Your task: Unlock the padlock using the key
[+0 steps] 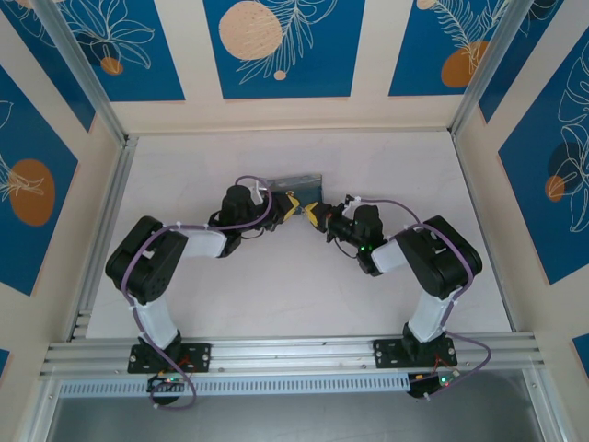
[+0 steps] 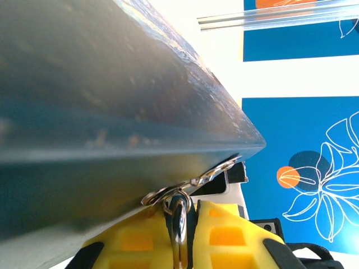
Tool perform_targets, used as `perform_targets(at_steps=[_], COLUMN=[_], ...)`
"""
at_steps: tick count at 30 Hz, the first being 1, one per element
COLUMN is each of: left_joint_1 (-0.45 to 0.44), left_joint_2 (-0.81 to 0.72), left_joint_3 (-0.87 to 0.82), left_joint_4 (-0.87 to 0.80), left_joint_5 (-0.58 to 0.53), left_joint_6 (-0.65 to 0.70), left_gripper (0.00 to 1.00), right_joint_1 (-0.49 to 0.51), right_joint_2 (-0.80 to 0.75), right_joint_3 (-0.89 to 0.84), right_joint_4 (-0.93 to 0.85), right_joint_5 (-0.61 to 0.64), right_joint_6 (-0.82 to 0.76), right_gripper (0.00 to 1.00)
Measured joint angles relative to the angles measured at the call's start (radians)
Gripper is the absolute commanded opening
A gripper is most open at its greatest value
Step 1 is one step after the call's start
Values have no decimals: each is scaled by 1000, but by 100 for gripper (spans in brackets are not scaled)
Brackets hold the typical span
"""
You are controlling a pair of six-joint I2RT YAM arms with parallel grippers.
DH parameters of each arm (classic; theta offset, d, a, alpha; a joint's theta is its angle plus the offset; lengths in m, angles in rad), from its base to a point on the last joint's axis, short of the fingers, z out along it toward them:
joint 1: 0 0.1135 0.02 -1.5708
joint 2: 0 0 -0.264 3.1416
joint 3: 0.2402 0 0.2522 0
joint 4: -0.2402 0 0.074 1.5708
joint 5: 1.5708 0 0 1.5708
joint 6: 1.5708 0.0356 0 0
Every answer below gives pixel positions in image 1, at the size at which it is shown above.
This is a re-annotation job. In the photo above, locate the starry night print tin box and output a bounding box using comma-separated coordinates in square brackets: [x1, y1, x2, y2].
[266, 171, 325, 217]

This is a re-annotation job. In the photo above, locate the grey metal shelf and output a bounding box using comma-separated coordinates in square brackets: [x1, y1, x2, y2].
[44, 394, 545, 442]

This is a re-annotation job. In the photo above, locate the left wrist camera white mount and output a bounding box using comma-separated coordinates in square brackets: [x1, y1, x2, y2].
[251, 180, 273, 204]

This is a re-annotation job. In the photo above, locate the aluminium side rail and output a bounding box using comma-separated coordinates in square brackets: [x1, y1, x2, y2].
[67, 135, 140, 343]
[451, 132, 520, 333]

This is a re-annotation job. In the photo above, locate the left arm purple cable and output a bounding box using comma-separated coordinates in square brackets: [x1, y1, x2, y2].
[122, 174, 275, 410]

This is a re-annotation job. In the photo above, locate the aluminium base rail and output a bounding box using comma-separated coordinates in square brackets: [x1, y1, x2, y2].
[39, 332, 547, 381]

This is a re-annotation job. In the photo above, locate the grey slotted cable duct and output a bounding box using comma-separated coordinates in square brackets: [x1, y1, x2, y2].
[58, 373, 411, 399]

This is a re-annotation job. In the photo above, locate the aluminium frame post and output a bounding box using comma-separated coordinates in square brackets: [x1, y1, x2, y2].
[449, 0, 540, 136]
[32, 0, 130, 145]

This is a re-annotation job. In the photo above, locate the aluminium frame leg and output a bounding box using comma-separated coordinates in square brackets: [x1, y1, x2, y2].
[521, 367, 570, 442]
[17, 378, 62, 442]

